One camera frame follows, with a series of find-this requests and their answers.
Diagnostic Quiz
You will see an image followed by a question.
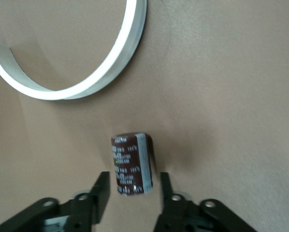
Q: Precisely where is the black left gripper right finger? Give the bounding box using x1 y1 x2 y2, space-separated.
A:
153 172 259 232

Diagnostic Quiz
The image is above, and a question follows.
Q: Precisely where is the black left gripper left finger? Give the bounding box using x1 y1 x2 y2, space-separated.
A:
0 171 111 232

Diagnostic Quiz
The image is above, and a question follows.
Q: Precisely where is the small black terminal block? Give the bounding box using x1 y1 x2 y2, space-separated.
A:
110 131 155 195

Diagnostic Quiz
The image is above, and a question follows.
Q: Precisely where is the brown table cover sheet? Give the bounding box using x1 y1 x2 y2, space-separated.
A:
0 0 289 232

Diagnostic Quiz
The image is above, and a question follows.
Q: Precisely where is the white half-ring bracket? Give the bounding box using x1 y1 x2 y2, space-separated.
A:
0 0 148 101

